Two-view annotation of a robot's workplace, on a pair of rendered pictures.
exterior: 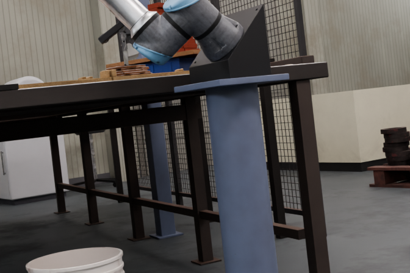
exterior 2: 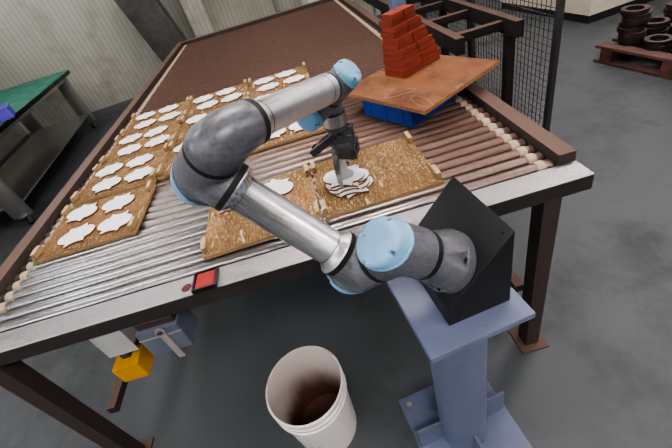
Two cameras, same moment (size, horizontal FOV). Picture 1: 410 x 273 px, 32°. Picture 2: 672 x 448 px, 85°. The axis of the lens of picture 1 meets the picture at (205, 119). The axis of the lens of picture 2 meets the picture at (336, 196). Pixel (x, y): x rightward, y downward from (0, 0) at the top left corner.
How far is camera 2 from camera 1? 1.93 m
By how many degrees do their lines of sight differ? 43
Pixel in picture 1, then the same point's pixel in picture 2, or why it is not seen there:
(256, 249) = (465, 416)
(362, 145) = not seen: outside the picture
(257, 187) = (472, 386)
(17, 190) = not seen: hidden behind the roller
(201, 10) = (409, 268)
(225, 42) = (446, 289)
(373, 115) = not seen: outside the picture
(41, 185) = not seen: hidden behind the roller
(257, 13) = (501, 247)
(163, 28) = (357, 277)
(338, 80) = not seen: outside the picture
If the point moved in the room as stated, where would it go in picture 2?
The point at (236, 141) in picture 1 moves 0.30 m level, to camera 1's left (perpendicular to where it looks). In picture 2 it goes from (452, 362) to (347, 347)
